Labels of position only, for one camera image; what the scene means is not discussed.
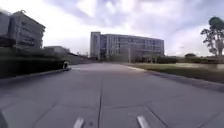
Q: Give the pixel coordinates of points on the grey kerb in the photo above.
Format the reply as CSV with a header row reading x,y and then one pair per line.
x,y
30,75
186,81

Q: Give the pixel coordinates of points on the dark green hedge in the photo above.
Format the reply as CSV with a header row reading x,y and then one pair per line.
x,y
26,63

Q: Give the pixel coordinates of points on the tall grey building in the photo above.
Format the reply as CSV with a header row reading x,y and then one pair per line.
x,y
25,33

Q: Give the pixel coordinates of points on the row of low bushes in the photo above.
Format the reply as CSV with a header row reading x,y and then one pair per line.
x,y
186,60

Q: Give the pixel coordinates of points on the grass strip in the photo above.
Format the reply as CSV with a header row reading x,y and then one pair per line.
x,y
186,70

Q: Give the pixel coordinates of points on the large grey multi-storey building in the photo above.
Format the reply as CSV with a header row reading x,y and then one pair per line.
x,y
126,46

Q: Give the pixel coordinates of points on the tall tree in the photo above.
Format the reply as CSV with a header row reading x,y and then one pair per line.
x,y
215,36

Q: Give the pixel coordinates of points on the low grey building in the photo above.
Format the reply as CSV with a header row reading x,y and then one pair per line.
x,y
57,50

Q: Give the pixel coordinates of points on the robot's own part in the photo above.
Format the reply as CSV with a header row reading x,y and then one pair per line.
x,y
78,123
143,122

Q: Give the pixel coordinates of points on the grey concrete paved road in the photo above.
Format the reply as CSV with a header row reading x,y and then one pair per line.
x,y
110,90

